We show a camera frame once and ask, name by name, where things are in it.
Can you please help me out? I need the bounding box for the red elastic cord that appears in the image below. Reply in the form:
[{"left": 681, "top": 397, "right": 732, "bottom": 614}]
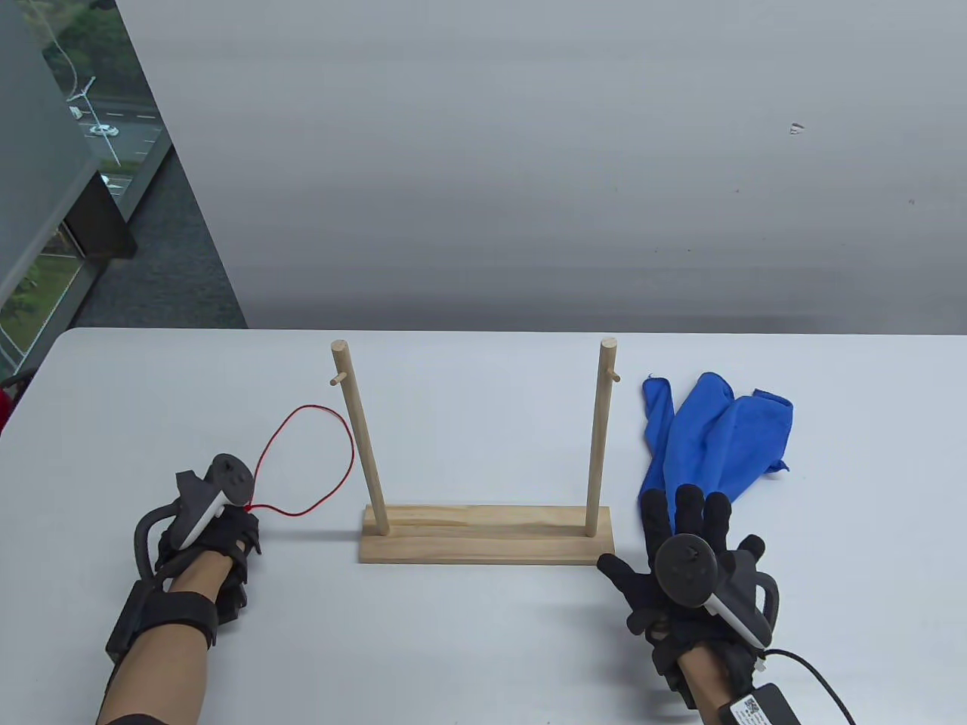
[{"left": 246, "top": 406, "right": 357, "bottom": 519}]

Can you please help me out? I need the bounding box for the black wrist strap box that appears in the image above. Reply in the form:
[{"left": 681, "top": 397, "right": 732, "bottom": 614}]
[
  {"left": 716, "top": 683, "right": 803, "bottom": 725},
  {"left": 106, "top": 578, "right": 221, "bottom": 665}
]

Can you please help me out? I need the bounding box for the frosted glass panel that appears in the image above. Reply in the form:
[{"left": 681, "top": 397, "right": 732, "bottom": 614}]
[{"left": 0, "top": 0, "right": 103, "bottom": 303}]

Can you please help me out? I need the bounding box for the person's left hand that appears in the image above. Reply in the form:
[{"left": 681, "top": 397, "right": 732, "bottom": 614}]
[{"left": 155, "top": 506, "right": 261, "bottom": 582}]

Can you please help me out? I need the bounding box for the red chair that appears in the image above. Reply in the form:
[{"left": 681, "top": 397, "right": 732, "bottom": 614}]
[{"left": 0, "top": 374, "right": 31, "bottom": 437}]

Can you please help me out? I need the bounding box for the glass window with street view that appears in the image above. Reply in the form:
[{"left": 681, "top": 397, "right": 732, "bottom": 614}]
[{"left": 0, "top": 0, "right": 176, "bottom": 378}]

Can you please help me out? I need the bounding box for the dark grey window pillar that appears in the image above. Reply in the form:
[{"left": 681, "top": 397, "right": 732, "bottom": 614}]
[{"left": 60, "top": 168, "right": 138, "bottom": 261}]

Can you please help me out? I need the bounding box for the wooden rack with posts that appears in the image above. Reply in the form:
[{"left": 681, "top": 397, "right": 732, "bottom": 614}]
[{"left": 330, "top": 338, "right": 622, "bottom": 566}]

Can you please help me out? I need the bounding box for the black left wrist strap box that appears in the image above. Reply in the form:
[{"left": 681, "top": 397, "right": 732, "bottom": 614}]
[{"left": 106, "top": 578, "right": 221, "bottom": 665}]

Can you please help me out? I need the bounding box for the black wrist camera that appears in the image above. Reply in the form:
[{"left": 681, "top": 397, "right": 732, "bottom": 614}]
[
  {"left": 650, "top": 642, "right": 697, "bottom": 711},
  {"left": 215, "top": 540, "right": 251, "bottom": 628}
]

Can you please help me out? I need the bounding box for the black right wrist strap box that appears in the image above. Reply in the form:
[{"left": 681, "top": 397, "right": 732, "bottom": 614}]
[{"left": 716, "top": 683, "right": 803, "bottom": 725}]

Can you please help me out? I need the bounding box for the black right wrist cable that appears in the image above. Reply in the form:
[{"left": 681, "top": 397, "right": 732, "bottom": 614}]
[{"left": 759, "top": 648, "right": 858, "bottom": 725}]

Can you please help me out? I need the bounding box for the dark grey right controller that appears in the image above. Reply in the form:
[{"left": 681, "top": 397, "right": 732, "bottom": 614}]
[{"left": 654, "top": 533, "right": 779, "bottom": 650}]

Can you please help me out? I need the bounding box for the person's left forearm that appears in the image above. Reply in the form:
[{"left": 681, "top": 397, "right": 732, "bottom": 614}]
[{"left": 97, "top": 555, "right": 235, "bottom": 725}]

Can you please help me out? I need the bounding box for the dark grey left controller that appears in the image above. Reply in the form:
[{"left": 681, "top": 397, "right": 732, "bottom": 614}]
[{"left": 134, "top": 453, "right": 255, "bottom": 582}]

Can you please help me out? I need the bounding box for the blue towel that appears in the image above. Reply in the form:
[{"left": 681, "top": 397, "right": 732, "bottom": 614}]
[{"left": 638, "top": 372, "right": 794, "bottom": 523}]

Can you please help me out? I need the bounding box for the dark grey controller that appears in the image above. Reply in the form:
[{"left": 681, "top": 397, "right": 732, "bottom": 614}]
[
  {"left": 654, "top": 533, "right": 779, "bottom": 650},
  {"left": 134, "top": 453, "right": 255, "bottom": 582}
]

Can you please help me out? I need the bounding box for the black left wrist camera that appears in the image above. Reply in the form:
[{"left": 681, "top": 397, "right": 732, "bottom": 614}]
[{"left": 215, "top": 540, "right": 251, "bottom": 628}]

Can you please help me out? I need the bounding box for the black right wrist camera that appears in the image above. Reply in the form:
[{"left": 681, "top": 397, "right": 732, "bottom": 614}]
[{"left": 650, "top": 642, "right": 697, "bottom": 711}]

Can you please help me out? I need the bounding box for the person's right hand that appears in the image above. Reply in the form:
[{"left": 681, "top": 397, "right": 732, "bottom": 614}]
[{"left": 597, "top": 484, "right": 765, "bottom": 667}]

